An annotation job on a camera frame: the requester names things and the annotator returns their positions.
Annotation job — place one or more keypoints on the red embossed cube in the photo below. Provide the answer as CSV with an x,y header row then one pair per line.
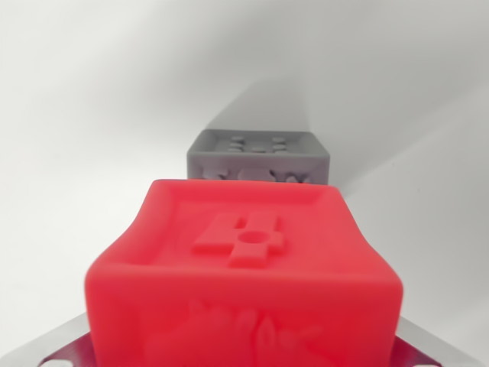
x,y
244,283

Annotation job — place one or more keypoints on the gripper left finger with silver black pad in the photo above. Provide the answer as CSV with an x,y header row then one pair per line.
x,y
65,344

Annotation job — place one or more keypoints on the gripper right finger with silver black pad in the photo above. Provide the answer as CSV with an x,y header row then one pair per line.
x,y
420,348

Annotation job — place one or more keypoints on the grey embossed cube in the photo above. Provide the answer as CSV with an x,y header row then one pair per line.
x,y
260,153

